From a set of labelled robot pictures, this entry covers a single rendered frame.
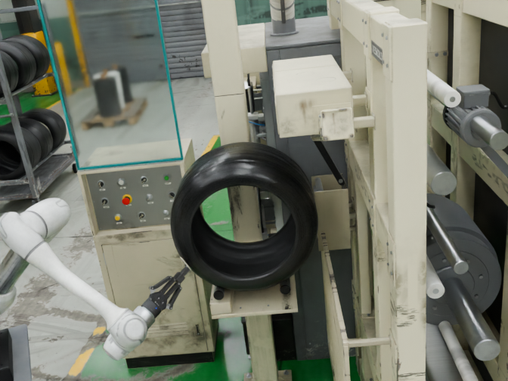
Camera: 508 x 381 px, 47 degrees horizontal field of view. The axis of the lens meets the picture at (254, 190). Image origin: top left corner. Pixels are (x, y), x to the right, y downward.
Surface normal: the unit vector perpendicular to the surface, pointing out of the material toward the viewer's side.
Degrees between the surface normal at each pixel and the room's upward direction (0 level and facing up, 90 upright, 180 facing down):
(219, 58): 90
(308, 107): 90
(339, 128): 72
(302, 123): 90
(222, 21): 90
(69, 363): 0
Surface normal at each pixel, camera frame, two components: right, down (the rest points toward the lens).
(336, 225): -0.01, 0.39
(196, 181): -0.49, -0.26
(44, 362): -0.11, -0.92
